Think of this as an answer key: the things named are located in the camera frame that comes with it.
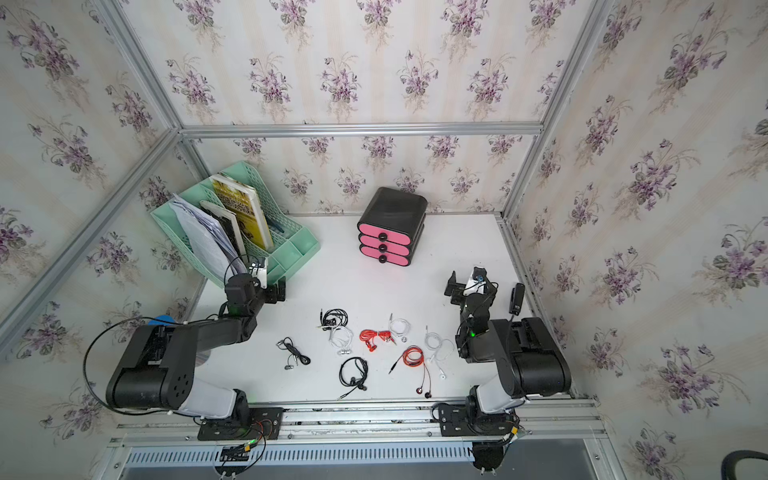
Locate white earphones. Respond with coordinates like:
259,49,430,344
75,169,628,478
424,328,456,380
388,314,411,343
329,325,354,356

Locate red earphones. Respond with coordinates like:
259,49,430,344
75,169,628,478
389,345,432,399
359,329,395,352

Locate pink top drawer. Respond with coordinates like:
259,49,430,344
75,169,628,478
358,223,413,245

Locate pink drawer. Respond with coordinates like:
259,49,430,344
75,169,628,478
358,223,413,245
358,234,411,257
359,245,411,267

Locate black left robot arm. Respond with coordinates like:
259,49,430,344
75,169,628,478
93,273,286,426

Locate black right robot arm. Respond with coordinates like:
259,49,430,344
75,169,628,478
437,267,572,438

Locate black earphones left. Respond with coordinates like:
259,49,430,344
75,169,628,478
276,337,311,370

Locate black earphones top coil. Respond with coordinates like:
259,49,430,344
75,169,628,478
319,308,349,331

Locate black earphones coil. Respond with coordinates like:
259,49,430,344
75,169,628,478
338,356,369,400
319,308,349,331

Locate pink bottom drawer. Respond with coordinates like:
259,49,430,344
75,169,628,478
359,245,411,267

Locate black drawer cabinet shell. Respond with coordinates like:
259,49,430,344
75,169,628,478
357,187,428,263

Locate black earphones bottom coil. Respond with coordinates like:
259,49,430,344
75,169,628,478
338,356,369,400

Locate green plastic file organizer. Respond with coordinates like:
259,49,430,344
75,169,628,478
151,161,320,288

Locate small black clip device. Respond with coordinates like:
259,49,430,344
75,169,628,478
508,282,526,318

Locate white paper stack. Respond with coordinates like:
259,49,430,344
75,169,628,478
170,194,247,279

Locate dark thin book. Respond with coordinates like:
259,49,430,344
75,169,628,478
200,200,247,255

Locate yellow book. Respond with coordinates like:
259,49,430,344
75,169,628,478
210,174,275,252

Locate blue lidded shiny can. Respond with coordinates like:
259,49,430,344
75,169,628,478
148,315,175,325

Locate black office chair edge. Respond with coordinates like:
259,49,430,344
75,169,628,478
720,449,768,480

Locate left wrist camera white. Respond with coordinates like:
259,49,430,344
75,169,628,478
249,258,268,289

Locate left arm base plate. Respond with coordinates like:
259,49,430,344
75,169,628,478
197,407,285,442

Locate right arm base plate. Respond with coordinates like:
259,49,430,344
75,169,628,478
430,402,520,438

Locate aluminium mounting rail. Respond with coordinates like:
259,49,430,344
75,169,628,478
107,395,608,448

